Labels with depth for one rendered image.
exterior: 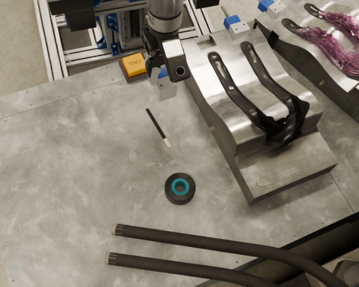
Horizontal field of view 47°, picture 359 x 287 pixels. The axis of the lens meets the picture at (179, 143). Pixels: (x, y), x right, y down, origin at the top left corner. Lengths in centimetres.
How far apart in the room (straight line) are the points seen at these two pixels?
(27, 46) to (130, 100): 131
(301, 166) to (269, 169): 9
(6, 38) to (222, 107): 165
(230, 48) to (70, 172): 58
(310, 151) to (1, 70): 172
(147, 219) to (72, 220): 19
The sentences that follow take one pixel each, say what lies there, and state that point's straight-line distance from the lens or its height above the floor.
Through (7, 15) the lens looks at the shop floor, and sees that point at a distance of 264.
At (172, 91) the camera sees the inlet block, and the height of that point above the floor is 93.
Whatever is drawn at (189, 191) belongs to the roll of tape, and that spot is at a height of 84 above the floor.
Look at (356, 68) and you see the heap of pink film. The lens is 133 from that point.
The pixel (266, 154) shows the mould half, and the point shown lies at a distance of 113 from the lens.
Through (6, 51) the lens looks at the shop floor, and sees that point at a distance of 247.
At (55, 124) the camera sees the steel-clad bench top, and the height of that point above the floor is 80.
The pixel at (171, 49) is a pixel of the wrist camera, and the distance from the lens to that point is 94.
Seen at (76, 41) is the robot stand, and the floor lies 21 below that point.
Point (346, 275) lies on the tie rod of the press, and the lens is 111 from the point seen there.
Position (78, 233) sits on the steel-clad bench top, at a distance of 109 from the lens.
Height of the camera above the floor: 185
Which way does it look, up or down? 64 degrees down
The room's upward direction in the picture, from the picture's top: 8 degrees clockwise
